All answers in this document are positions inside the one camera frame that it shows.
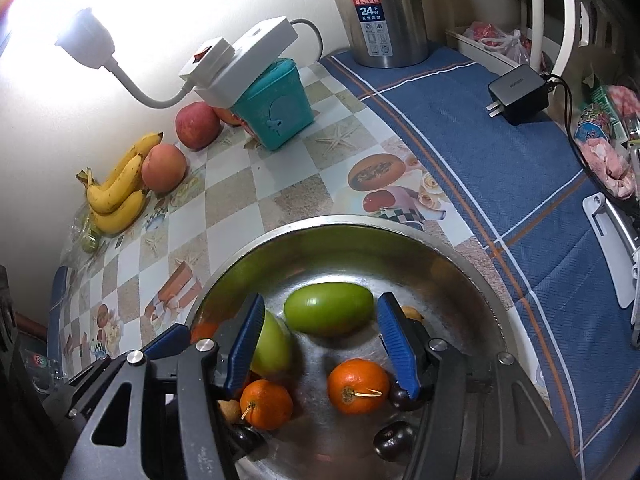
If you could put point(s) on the green mango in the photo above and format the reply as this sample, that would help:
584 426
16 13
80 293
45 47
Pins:
329 308

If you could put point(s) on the colourful snack packet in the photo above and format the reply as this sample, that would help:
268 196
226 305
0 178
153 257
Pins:
592 120

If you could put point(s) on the yellow banana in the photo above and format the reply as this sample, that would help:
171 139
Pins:
117 185
142 147
122 215

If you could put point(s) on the black power adapter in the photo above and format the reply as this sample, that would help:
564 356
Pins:
517 92

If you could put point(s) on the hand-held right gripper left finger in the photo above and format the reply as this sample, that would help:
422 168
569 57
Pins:
245 345

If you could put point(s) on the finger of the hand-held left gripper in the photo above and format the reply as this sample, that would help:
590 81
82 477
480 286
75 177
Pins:
167 340

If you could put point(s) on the round stainless steel basin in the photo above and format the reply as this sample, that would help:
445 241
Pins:
450 285

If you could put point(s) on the white gooseneck lamp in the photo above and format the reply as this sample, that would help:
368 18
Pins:
87 40

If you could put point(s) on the dark purple plum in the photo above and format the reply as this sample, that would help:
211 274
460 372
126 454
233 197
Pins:
397 400
247 440
395 440

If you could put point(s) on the small green apple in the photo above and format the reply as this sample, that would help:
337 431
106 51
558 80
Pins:
275 350

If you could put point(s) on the white plastic rack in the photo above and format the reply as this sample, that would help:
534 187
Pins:
537 20

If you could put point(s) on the pink bagged item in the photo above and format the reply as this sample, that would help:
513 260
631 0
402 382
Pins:
607 157

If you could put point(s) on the clear bag of green produce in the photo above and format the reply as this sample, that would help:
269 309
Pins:
87 240

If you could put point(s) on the small orange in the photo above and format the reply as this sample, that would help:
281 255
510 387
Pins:
266 404
202 332

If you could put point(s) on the blue striped cloth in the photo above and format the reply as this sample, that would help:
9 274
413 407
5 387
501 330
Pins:
500 160

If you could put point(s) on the teal plastic box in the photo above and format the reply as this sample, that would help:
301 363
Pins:
272 105

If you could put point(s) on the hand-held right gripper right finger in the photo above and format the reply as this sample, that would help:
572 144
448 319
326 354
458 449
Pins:
397 345

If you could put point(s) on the clear glass cup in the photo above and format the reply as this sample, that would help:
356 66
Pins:
37 362

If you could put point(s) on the large orange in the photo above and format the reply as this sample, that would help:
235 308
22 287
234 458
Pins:
357 385

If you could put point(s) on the orange peach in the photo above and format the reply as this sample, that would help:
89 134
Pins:
164 167

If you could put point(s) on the red plastic bag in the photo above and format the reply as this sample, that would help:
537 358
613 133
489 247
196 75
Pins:
492 35

